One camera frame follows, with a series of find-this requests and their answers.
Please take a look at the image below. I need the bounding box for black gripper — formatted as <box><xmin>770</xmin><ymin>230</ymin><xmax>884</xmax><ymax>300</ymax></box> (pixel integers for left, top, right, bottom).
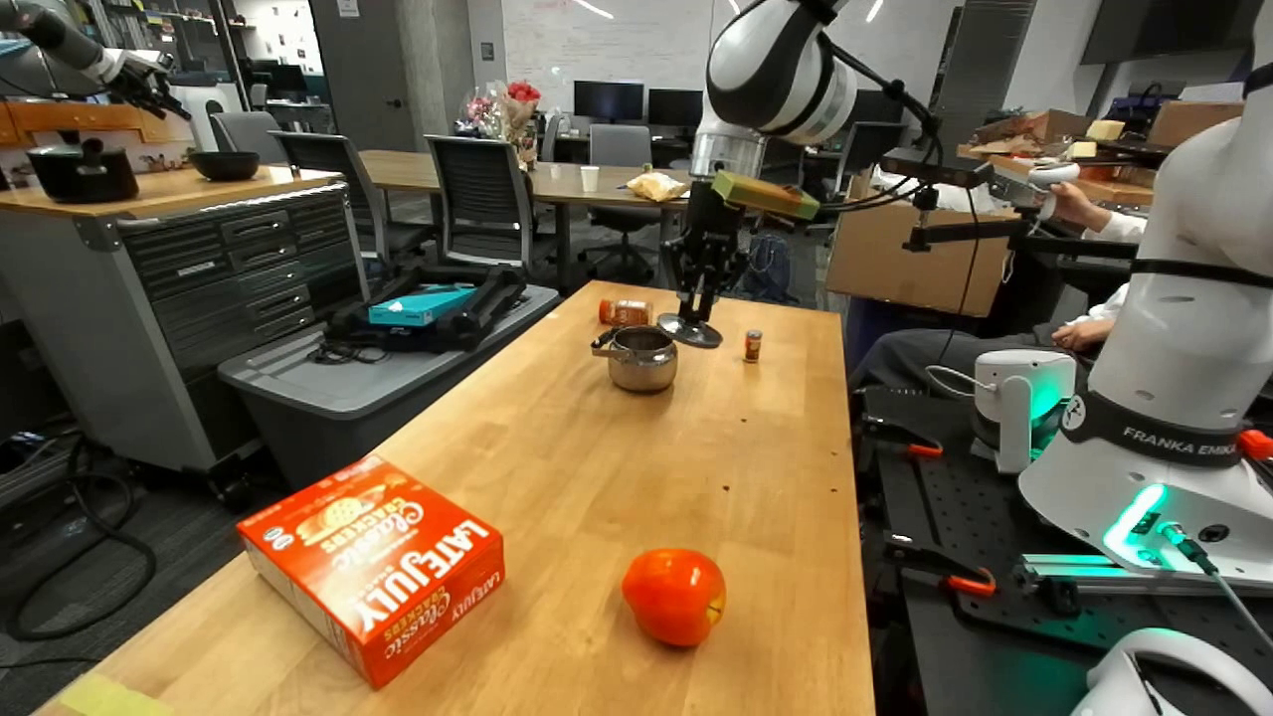
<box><xmin>677</xmin><ymin>178</ymin><xmax>749</xmax><ymax>331</ymax></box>

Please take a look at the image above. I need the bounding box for steel kettle lid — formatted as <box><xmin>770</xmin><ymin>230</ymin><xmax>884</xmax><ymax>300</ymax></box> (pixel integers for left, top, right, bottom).
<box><xmin>655</xmin><ymin>314</ymin><xmax>722</xmax><ymax>350</ymax></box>

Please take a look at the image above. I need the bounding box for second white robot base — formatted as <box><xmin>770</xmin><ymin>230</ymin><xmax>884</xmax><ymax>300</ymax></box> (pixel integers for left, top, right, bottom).
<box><xmin>1017</xmin><ymin>3</ymin><xmax>1273</xmax><ymax>583</ymax></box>

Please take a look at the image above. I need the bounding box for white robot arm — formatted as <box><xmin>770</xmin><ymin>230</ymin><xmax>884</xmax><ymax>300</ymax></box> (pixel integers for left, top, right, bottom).
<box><xmin>677</xmin><ymin>0</ymin><xmax>856</xmax><ymax>326</ymax></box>

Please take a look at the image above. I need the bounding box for steel kettle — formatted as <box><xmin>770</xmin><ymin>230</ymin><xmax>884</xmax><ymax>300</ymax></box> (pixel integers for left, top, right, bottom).
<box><xmin>592</xmin><ymin>326</ymin><xmax>677</xmax><ymax>392</ymax></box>

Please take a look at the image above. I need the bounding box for small grey-capped bottle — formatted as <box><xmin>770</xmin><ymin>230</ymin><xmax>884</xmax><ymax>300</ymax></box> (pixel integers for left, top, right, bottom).
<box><xmin>743</xmin><ymin>331</ymin><xmax>763</xmax><ymax>360</ymax></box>

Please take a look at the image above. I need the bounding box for orange spice jar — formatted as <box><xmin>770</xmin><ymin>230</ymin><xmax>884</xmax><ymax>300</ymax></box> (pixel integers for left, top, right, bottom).
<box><xmin>598</xmin><ymin>296</ymin><xmax>653</xmax><ymax>326</ymax></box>

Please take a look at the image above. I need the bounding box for cardboard box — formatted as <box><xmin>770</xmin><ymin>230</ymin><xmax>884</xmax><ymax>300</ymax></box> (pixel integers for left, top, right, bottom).
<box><xmin>826</xmin><ymin>202</ymin><xmax>1010</xmax><ymax>318</ymax></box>

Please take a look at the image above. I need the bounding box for grey office chair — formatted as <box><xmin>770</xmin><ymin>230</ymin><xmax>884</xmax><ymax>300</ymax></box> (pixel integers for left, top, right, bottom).
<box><xmin>429</xmin><ymin>135</ymin><xmax>531</xmax><ymax>271</ymax></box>

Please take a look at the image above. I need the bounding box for teal black bag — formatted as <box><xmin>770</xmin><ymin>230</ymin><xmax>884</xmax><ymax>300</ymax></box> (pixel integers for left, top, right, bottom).
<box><xmin>322</xmin><ymin>271</ymin><xmax>523</xmax><ymax>356</ymax></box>

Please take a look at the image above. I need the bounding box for red apple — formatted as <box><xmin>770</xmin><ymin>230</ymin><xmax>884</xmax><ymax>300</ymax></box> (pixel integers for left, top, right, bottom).
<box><xmin>621</xmin><ymin>548</ymin><xmax>726</xmax><ymax>648</ymax></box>

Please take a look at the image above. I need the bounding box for grey storage bin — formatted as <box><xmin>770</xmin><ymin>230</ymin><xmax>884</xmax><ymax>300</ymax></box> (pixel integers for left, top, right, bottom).
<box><xmin>220</xmin><ymin>287</ymin><xmax>558</xmax><ymax>483</ymax></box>

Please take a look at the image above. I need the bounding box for orange Late July cracker box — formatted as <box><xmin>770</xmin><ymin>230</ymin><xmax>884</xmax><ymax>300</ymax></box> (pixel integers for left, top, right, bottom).
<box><xmin>237</xmin><ymin>456</ymin><xmax>505</xmax><ymax>689</ymax></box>

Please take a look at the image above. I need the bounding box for black bowl on cabinet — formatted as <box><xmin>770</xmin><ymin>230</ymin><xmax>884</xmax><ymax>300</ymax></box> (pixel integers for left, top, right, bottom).
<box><xmin>188</xmin><ymin>149</ymin><xmax>259</xmax><ymax>181</ymax></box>

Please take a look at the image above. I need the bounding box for grey drawer cabinet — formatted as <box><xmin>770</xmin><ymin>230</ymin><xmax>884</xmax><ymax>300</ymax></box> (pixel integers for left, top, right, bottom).
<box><xmin>0</xmin><ymin>165</ymin><xmax>365</xmax><ymax>472</ymax></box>

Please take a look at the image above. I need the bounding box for black pot on cabinet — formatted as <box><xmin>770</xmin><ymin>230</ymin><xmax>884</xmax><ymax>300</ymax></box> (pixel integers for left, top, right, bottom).
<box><xmin>26</xmin><ymin>139</ymin><xmax>140</xmax><ymax>202</ymax></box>

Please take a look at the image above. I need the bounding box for orange handled clamp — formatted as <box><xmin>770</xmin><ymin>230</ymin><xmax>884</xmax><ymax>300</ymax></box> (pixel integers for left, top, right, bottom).
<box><xmin>884</xmin><ymin>534</ymin><xmax>998</xmax><ymax>601</ymax></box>

